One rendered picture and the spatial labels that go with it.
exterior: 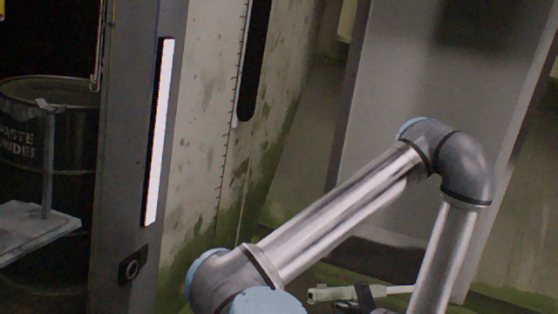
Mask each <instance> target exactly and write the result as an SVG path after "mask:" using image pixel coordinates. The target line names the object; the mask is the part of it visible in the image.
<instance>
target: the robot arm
mask: <svg viewBox="0 0 558 314"><path fill-rule="evenodd" d="M398 131H399V133H398V134H397V137H396V141H395V143H394V144H393V145H392V146H391V147H390V148H388V149H387V150H386V151H384V152H383V153H381V154H380V155H379V156H378V157H377V158H375V159H372V161H370V162H369V163H368V164H366V165H365V166H363V167H362V168H360V169H359V170H358V171H356V173H354V174H353V175H351V176H350V177H349V178H347V180H345V181H344V182H342V183H341V184H338V185H337V186H335V187H334V188H333V189H331V191H329V192H328V193H326V194H325V195H323V196H322V198H320V199H319V200H317V201H316V202H314V203H313V204H312V205H310V206H309V207H307V208H305V209H304V210H303V211H301V212H300V213H298V214H297V215H296V216H295V217H293V218H292V219H291V220H289V221H288V222H286V223H285V224H283V225H282V226H281V227H280V228H279V229H277V230H276V231H274V232H273V233H272V234H271V235H268V236H267V237H265V238H264V239H263V240H261V241H260V242H259V243H257V244H247V243H243V244H242V245H240V246H239V247H238V248H236V249H234V250H233V251H232V250H229V249H212V250H210V251H208V252H206V253H205V254H203V255H201V257H200V258H199V259H198V260H195V262H194V263H193V264H192V266H191V267H190V269H189V271H188V273H187V277H186V281H185V292H186V296H187V300H188V302H189V305H190V308H191V310H192V311H193V313H194V314H307V313H306V311H305V309H304V308H303V307H302V305H301V304H300V303H299V302H298V301H297V299H296V298H295V297H293V296H292V295H290V294H289V293H288V292H286V291H284V287H285V286H286V285H287V284H288V283H290V282H291V281H293V280H294V279H295V278H296V277H297V276H298V275H300V274H301V273H302V272H304V271H305V270H306V269H307V268H308V267H309V266H311V265H312V264H313V263H315V262H316V261H319V260H320V259H322V258H323V256H325V255H326V254H327V253H329V252H330V251H331V250H333V249H334V248H335V247H336V246H337V245H339V244H340V243H341V242H343V241H344V240H345V239H347V238H348V236H350V235H353V234H354V233H355V232H356V231H358V230H359V229H360V228H362V227H363V226H364V225H365V224H366V223H368V222H369V221H370V220H372V219H373V217H375V216H376V215H378V214H379V213H380V212H382V211H383V210H384V209H387V208H388V207H390V206H391V205H392V204H393V203H394V202H395V201H397V200H398V199H399V198H400V197H401V196H402V195H404V194H405V193H407V192H408V191H409V190H411V189H412V188H413V187H415V186H416V185H417V184H419V183H420V182H422V181H425V180H426V179H427V178H428V177H430V176H431V175H432V174H438V175H440V176H441V178H442V183H441V185H440V188H439V190H440V192H441V194H442V195H443V197H444V200H443V202H442V205H441V208H440V211H439V214H438V217H437V220H436V222H435V225H434V228H433V231H432V235H431V238H430V241H429V243H428V246H427V251H426V254H425V259H424V261H423V263H422V266H421V269H420V272H419V274H418V279H417V282H416V284H415V287H414V290H413V292H412V297H411V300H410V303H409V305H408V308H407V311H406V313H405V314H445V313H446V309H447V306H448V304H449V301H450V298H451V295H452V293H453V290H454V287H455V284H456V279H457V277H458V274H459V270H460V267H461V265H462V263H463V261H464V258H465V255H466V251H467V249H468V246H469V243H470V241H471V238H472V236H473V232H474V230H475V227H476V224H477V221H478V219H479V217H480V212H481V211H482V209H485V208H489V207H490V206H491V203H492V201H493V197H494V192H495V176H494V170H493V165H492V162H491V160H490V158H489V156H488V154H487V151H486V149H485V148H484V147H483V146H482V144H481V142H480V141H479V140H478V139H477V138H476V137H475V136H473V135H472V134H470V133H464V132H461V131H460V130H457V129H455V128H452V127H451V126H448V125H445V124H443V123H441V122H439V121H438V120H435V119H428V118H426V117H417V118H414V119H410V120H409V121H407V122H406V123H405V124H403V125H402V126H401V128H400V129H399V130H398ZM353 287H354V290H355V292H356V295H357V300H358V303H352V302H348V303H346V304H341V303H337V304H335V307H333V308H334V309H335V314H398V313H395V312H392V311H388V310H385V309H381V308H378V309H376V304H375V301H374V298H373V295H372V292H371V288H370V285H369V283H368V282H367V281H359V282H356V283H354V284H353Z"/></svg>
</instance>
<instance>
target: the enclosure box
mask: <svg viewBox="0 0 558 314"><path fill-rule="evenodd" d="M557 53H558V0H358V2H357V10H356V16H355V20H354V25H353V30H352V34H351V39H350V49H349V53H348V62H347V67H346V72H345V77H344V85H343V90H342V95H341V100H340V105H339V109H338V115H337V123H336V128H335V133H334V137H333V142H332V148H331V152H330V160H329V166H328V170H327V175H326V181H325V184H324V190H323V195H325V194H326V193H328V192H329V191H331V189H333V188H334V187H335V186H337V185H338V184H341V183H342V182H344V181H345V180H347V178H349V177H350V176H351V175H353V174H354V173H356V171H358V170H359V169H360V168H362V167H363V166H365V165H366V164H368V163H369V162H370V161H372V159H375V158H377V157H378V156H379V155H380V154H381V153H383V152H384V151H386V150H387V149H388V148H390V147H391V146H392V145H393V144H394V143H395V141H396V137H397V134H398V133H399V131H398V130H399V129H400V128H401V126H402V125H403V124H405V123H406V122H407V121H409V120H410V119H414V118H417V117H426V118H428V119H435V120H438V121H439V122H441V123H443V124H445V125H448V126H451V127H452V128H455V129H457V130H460V131H461V132H464V133H470V134H472V135H473V136H475V137H476V138H477V139H478V140H479V141H480V142H481V144H482V146H483V147H484V148H485V149H486V151H487V154H488V156H489V158H490V160H491V162H492V165H493V170H494V176H495V192H494V197H493V201H492V203H491V206H490V207H489V208H485V209H482V211H481V212H480V217H479V219H478V221H477V224H476V227H475V230H474V232H473V236H472V238H471V241H470V243H469V246H468V249H467V251H466V255H465V258H464V261H463V263H462V265H461V267H460V270H459V274H458V277H457V279H456V284H455V287H454V290H453V293H452V295H451V298H450V302H454V303H456V304H460V305H462V304H463V302H464V299H465V296H466V293H467V292H468V289H469V286H470V284H471V281H472V279H473V275H474V272H475V270H476V268H477V266H478V264H479V261H480V258H481V255H482V253H483V250H484V249H483V248H484V246H485V243H486V240H487V238H488V235H489V233H490V230H491V227H492V226H493V222H494V219H495V216H496V215H497V212H498V210H499V208H500V204H501V202H502V199H503V196H504V194H505V192H506V190H507V186H508V184H509V182H510V179H511V174H512V172H513V170H514V165H515V163H516V161H517V159H518V157H519V154H520V152H521V148H522V146H523V143H524V140H525V139H526V136H527V133H528V130H529V128H530V126H531V123H532V121H533V118H534V115H535V112H536V109H537V107H538V105H539V103H540V101H541V97H542V92H543V90H544V87H545V84H546V83H547V80H548V77H549V74H550V72H551V70H552V67H553V65H554V62H555V59H556V56H557ZM441 183H442V178H441V176H440V175H438V174H432V175H431V176H430V177H428V178H427V179H426V180H425V181H422V182H420V183H419V184H417V185H416V186H415V187H413V188H412V189H411V190H409V191H408V192H407V193H405V194H404V195H402V196H401V197H400V198H399V199H398V200H397V201H395V202H394V203H393V204H392V205H391V206H390V207H388V208H387V209H384V210H383V211H382V212H380V213H379V214H378V215H376V216H375V217H373V219H372V220H370V221H369V222H368V223H366V224H365V225H364V226H363V227H362V228H360V229H359V230H358V231H356V232H355V233H354V234H353V235H350V236H348V238H347V239H345V240H344V241H343V242H341V243H340V244H339V245H337V246H336V247H335V248H334V249H333V250H331V251H330V252H329V253H327V254H326V255H325V256H323V258H322V259H320V260H319V261H320V262H323V263H327V264H330V265H334V266H337V267H339V268H342V269H346V270H349V271H353V272H356V273H358V274H361V275H365V276H369V277H372V278H375V279H377V280H380V281H384V282H387V283H391V284H395V285H397V286H413V285H414V284H416V282H417V279H418V276H419V272H420V269H421V266H422V263H423V261H424V259H425V254H426V251H427V246H428V243H429V241H430V238H431V235H432V231H433V228H434V225H435V222H436V220H437V217H438V214H439V211H440V208H441V205H442V202H443V200H444V197H443V195H442V194H441V192H440V190H439V188H440V185H441Z"/></svg>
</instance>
